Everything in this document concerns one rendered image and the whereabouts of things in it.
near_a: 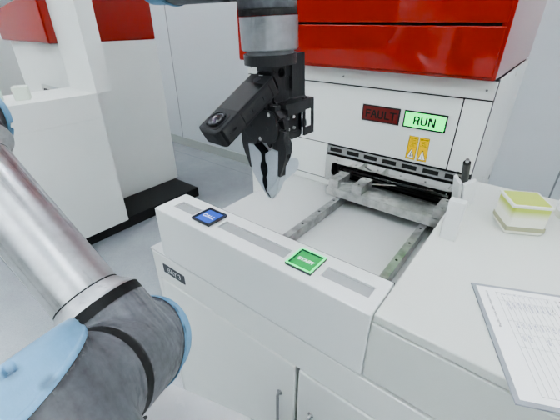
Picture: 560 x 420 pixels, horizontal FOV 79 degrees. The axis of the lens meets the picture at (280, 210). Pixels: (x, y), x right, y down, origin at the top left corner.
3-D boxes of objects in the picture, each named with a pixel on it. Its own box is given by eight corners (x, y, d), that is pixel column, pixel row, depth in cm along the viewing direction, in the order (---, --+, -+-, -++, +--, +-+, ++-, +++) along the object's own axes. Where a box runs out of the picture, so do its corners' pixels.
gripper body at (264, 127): (315, 136, 52) (316, 50, 46) (277, 152, 47) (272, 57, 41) (278, 127, 57) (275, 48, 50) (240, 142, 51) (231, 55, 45)
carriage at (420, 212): (337, 185, 116) (338, 177, 115) (450, 218, 97) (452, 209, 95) (325, 193, 111) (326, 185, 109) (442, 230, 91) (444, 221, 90)
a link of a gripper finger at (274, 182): (304, 192, 56) (304, 138, 51) (280, 206, 52) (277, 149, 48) (290, 187, 58) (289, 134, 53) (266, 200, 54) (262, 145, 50)
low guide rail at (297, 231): (347, 194, 117) (348, 187, 116) (352, 196, 116) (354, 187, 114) (251, 267, 83) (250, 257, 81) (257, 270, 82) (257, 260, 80)
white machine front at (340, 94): (255, 160, 146) (252, 59, 126) (458, 220, 102) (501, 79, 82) (250, 162, 143) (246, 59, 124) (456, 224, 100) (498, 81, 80)
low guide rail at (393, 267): (427, 219, 103) (430, 210, 101) (434, 221, 102) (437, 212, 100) (351, 319, 68) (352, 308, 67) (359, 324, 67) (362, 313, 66)
